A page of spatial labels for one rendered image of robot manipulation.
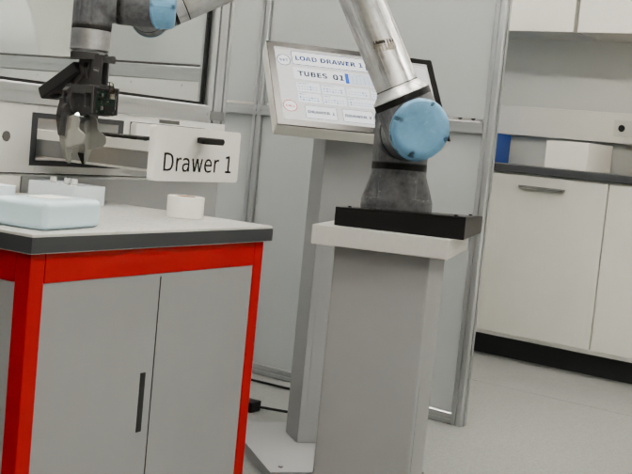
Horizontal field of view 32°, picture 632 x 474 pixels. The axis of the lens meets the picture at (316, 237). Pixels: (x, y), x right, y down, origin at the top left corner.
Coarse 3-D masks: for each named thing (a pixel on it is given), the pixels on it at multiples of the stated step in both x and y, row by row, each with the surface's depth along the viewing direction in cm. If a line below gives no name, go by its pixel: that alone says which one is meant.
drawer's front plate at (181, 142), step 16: (160, 128) 216; (176, 128) 221; (192, 128) 225; (160, 144) 217; (176, 144) 221; (192, 144) 226; (224, 144) 235; (160, 160) 218; (192, 160) 226; (224, 160) 236; (160, 176) 218; (176, 176) 223; (192, 176) 227; (208, 176) 232; (224, 176) 237
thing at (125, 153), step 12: (48, 132) 233; (48, 144) 233; (108, 144) 224; (120, 144) 223; (132, 144) 221; (144, 144) 220; (36, 156) 235; (48, 156) 233; (60, 156) 231; (72, 156) 229; (96, 156) 226; (108, 156) 224; (120, 156) 222; (132, 156) 221; (144, 156) 219; (132, 168) 221; (144, 168) 219
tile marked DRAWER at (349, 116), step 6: (342, 114) 307; (348, 114) 308; (354, 114) 308; (360, 114) 309; (366, 114) 310; (372, 114) 310; (348, 120) 306; (354, 120) 307; (360, 120) 308; (366, 120) 308; (372, 120) 309
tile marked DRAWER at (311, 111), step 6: (306, 108) 304; (312, 108) 305; (318, 108) 305; (324, 108) 306; (330, 108) 307; (336, 108) 307; (306, 114) 303; (312, 114) 303; (318, 114) 304; (324, 114) 305; (330, 114) 306; (336, 114) 306; (336, 120) 305
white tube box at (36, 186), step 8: (32, 184) 214; (40, 184) 213; (48, 184) 212; (56, 184) 211; (64, 184) 210; (80, 184) 218; (88, 184) 217; (32, 192) 214; (40, 192) 213; (48, 192) 212; (56, 192) 211; (64, 192) 210; (72, 192) 208; (80, 192) 210; (88, 192) 211; (96, 192) 213; (104, 192) 215
